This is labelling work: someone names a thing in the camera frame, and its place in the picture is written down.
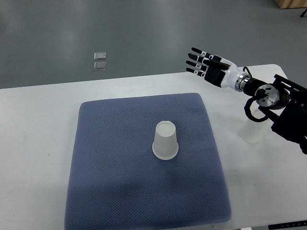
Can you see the white paper cup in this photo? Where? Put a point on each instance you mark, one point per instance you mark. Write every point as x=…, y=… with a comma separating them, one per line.
x=252, y=131
x=165, y=145

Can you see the lower metal floor plate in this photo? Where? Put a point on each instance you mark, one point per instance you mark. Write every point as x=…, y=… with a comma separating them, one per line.
x=101, y=65

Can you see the wooden box corner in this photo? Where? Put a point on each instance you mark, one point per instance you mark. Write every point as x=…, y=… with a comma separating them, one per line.
x=291, y=4

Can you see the black tripod leg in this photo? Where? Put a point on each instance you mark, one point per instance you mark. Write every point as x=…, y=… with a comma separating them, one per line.
x=303, y=13

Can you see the metal floor plate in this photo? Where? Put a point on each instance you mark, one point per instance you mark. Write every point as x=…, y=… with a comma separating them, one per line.
x=101, y=65
x=99, y=55

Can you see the upper metal floor plate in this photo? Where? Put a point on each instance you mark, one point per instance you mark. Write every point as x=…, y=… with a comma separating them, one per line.
x=99, y=55

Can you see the black table control panel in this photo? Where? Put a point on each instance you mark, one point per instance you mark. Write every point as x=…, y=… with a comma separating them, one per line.
x=295, y=224

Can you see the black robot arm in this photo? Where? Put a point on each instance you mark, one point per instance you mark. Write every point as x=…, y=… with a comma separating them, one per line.
x=282, y=101

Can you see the blue grey cushion mat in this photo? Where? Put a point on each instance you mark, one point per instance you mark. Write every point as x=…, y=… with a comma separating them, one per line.
x=117, y=183

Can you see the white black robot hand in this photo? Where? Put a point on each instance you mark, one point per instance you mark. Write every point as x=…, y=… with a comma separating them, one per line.
x=218, y=71

